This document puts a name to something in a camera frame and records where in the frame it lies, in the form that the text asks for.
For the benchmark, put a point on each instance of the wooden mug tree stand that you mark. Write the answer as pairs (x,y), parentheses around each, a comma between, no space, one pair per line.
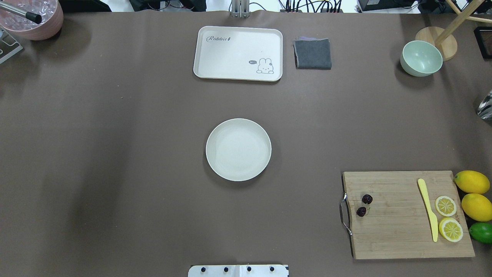
(442,38)

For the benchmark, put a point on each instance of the pink bowl of ice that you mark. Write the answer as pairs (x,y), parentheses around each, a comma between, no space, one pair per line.
(50,11)

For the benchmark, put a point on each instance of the dark wooden tray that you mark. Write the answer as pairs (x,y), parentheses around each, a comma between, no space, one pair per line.
(483,36)

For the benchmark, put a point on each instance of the mint green bowl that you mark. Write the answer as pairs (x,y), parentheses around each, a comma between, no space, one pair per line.
(420,59)

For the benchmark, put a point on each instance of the dark red cherry pair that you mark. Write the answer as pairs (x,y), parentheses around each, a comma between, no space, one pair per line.
(366,201)

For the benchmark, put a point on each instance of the lemon slice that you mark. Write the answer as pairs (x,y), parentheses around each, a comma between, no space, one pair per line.
(445,206)
(450,229)

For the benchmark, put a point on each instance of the cream rabbit tray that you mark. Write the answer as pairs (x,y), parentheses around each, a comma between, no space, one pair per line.
(239,53)

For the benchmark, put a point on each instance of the white pedestal base plate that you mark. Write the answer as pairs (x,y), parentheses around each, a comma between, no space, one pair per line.
(248,270)

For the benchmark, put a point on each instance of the round cream plate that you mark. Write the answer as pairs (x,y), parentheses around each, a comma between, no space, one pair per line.
(238,149)

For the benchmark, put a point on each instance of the wooden cutting board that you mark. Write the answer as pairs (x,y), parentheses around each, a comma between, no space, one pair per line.
(397,226)

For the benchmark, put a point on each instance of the aluminium frame post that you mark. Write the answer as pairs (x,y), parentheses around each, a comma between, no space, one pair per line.
(240,8)

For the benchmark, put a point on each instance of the metal ice scoop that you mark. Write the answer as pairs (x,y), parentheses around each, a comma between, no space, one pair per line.
(484,110)

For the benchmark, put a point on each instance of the green lime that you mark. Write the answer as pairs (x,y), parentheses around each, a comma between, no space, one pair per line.
(482,232)

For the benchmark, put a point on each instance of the whole yellow lemon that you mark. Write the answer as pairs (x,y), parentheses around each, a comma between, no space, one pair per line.
(471,181)
(477,207)

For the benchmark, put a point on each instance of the white cup rack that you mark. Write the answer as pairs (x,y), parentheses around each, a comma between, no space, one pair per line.
(9,46)

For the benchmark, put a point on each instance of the metal muddler black tip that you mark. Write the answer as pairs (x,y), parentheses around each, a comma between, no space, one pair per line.
(36,18)

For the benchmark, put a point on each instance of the yellow plastic knife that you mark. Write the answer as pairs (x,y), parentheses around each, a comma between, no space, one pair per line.
(433,221)

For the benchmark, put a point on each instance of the folded grey cloth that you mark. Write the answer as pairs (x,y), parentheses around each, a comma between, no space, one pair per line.
(312,53)

